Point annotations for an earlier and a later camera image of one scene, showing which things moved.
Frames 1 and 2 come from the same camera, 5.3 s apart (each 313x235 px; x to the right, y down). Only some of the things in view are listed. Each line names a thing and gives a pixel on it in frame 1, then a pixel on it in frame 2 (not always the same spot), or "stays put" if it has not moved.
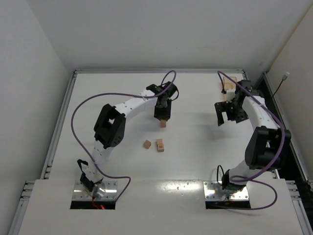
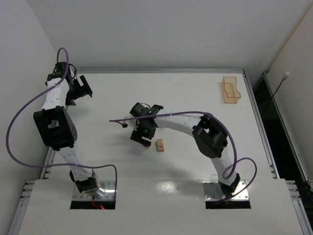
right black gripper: x=226 y=107 → x=140 y=138
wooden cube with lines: x=160 y=148 stays put
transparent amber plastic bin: x=230 y=83 stays put
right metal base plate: x=213 y=190 stays put
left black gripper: x=162 y=113 → x=81 y=88
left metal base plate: x=80 y=193 stays put
